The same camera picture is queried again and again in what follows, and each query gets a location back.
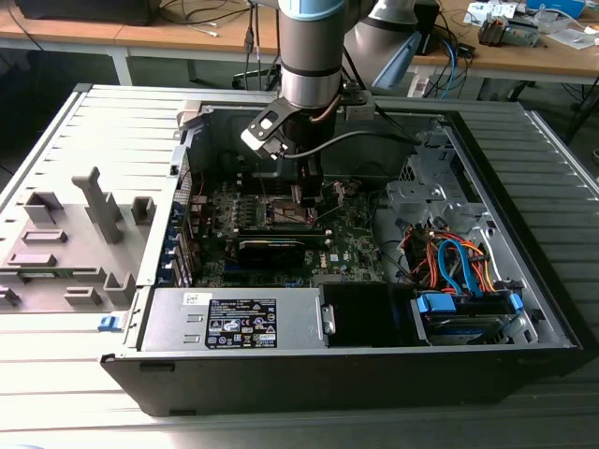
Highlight blue data wire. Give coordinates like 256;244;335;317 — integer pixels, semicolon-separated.
438;236;486;300

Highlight grey metal drive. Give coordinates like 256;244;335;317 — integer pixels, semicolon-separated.
504;16;539;48

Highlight office chair base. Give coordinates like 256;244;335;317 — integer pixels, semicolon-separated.
231;68;280;93

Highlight black camera cable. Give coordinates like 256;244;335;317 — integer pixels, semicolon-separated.
279;129;423;160

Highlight black monitor stand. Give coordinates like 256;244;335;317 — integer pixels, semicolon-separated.
416;0;442;57

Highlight grey parts rack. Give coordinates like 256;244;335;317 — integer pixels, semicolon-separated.
0;166;158;315

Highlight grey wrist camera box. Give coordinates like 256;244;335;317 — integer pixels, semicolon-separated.
341;88;376;121

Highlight silver CPU green substrate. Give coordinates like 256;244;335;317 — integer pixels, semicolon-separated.
273;199;308;222

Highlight white paper sheets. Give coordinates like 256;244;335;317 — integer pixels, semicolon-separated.
465;2;525;24

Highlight CPU socket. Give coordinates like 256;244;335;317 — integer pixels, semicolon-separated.
264;192;322;229

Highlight clear plastic bag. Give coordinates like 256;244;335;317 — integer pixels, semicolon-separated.
537;13;599;51

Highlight green RAM stick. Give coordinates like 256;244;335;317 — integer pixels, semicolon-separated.
21;269;65;282

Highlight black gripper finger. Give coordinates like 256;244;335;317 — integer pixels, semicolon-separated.
298;157;326;210

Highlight hard disk blue carrier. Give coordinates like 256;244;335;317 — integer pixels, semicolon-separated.
410;288;528;348

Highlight wooden desk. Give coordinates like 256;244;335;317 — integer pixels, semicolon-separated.
0;0;599;80

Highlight black faced wrist camera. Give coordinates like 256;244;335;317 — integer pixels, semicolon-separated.
240;106;289;160

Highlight blue cardboard box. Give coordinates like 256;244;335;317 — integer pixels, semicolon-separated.
524;0;587;18

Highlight metal drive cage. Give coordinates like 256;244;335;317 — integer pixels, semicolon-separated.
384;129;490;235

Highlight black box on desk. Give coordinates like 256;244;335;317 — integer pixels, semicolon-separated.
13;0;158;27

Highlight orange wire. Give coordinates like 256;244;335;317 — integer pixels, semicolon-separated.
460;238;498;295

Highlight black PC case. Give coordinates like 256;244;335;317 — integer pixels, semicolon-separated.
100;83;586;418

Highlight blue hanging cable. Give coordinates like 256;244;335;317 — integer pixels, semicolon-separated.
439;39;465;100

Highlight grey power supply unit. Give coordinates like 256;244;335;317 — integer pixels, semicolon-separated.
137;286;336;353

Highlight blue card retention bar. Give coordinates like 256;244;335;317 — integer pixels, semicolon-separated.
158;199;188;287

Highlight metal socket cover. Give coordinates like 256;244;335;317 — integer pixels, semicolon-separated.
289;184;322;224

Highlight brown wrist cable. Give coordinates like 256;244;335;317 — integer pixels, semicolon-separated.
309;95;339;126

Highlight thin black fan wire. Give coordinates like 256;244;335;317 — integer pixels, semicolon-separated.
350;161;392;188

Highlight metal locking lever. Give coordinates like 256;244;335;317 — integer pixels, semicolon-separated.
256;161;271;205
312;180;346;223

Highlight RAM slot white latches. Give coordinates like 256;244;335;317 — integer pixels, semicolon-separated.
237;233;332;250
237;181;325;189
239;224;331;237
237;173;324;181

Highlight black graphics card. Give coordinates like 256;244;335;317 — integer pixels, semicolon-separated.
236;237;306;271

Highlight beige case latch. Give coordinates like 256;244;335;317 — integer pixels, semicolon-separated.
176;99;208;137

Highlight black CPU cooler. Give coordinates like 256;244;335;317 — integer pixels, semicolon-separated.
476;12;507;48

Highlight green motherboard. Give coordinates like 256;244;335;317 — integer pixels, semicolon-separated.
186;173;390;289

